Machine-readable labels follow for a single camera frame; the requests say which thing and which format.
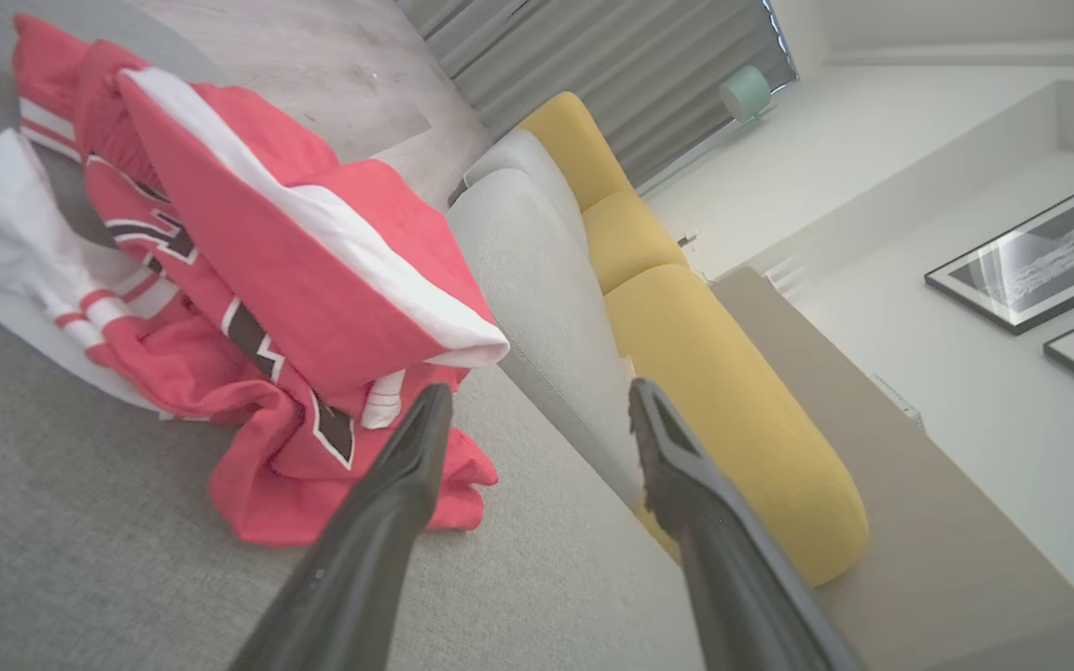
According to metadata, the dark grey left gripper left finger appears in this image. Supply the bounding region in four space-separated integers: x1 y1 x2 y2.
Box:
229 382 456 671

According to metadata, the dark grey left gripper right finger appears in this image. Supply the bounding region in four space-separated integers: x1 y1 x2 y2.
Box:
627 377 864 671

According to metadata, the red basketball jersey number 23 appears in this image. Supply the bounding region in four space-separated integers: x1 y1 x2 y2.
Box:
0 11 501 548

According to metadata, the long yellow sofa back cushion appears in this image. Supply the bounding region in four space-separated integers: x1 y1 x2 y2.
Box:
604 264 871 588

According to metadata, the beige wooden panel behind sofa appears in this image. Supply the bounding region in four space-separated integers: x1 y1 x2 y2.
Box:
709 266 1074 671

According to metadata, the white flat device on panel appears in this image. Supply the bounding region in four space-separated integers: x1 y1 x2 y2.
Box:
873 373 925 430

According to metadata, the grey couch cushion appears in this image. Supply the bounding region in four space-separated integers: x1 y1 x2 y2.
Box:
0 0 706 671

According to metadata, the white slatted object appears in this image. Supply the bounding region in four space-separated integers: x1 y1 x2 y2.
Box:
765 256 810 301

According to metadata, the long grey sofa seat cushion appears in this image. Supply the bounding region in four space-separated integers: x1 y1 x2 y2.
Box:
447 168 650 509

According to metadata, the small yellow sofa back cushion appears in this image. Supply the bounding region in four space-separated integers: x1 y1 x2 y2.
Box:
518 91 636 211
582 191 690 294

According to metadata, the short grey sofa seat cushion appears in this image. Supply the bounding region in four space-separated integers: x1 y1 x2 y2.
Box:
462 129 589 248

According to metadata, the large black framed picture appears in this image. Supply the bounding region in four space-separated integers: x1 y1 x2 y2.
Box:
925 184 1074 335

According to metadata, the mint green floor lamp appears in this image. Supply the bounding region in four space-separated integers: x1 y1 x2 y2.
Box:
720 63 776 127

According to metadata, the grey pleated curtain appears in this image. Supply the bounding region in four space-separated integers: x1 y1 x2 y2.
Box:
397 0 799 187

